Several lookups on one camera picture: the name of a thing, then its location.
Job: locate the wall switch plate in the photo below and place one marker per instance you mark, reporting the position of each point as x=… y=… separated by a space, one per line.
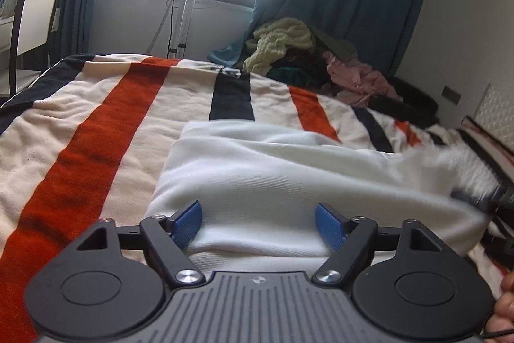
x=452 y=96

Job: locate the person's right hand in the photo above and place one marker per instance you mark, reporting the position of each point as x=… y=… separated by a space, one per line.
x=503 y=316

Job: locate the white chair with dark frame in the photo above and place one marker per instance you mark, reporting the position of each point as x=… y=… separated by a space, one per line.
x=28 y=48

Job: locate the black garment pile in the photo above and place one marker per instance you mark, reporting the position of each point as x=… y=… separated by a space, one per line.
x=415 y=106

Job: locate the metal garment steamer stand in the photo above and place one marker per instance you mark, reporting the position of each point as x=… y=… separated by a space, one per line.
x=180 y=14

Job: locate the pink garment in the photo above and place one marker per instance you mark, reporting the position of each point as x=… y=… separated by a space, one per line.
x=356 y=82

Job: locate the dark green garment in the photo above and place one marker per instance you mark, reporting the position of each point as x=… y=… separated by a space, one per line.
x=291 y=76

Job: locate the white quilted headboard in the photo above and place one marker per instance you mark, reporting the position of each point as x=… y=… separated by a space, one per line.
x=495 y=114

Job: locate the white sweatpants with patterned stripe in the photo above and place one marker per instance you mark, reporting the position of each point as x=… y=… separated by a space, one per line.
x=259 y=184

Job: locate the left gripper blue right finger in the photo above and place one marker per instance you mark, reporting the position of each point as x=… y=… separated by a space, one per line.
x=351 y=242

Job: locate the yellow-green knitted garment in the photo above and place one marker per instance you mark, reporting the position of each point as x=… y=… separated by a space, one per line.
x=273 y=39

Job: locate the striped red black cream blanket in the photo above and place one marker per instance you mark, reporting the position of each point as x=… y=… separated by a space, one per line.
x=89 y=139

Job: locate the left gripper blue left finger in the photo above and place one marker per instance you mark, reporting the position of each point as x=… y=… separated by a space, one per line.
x=166 y=239

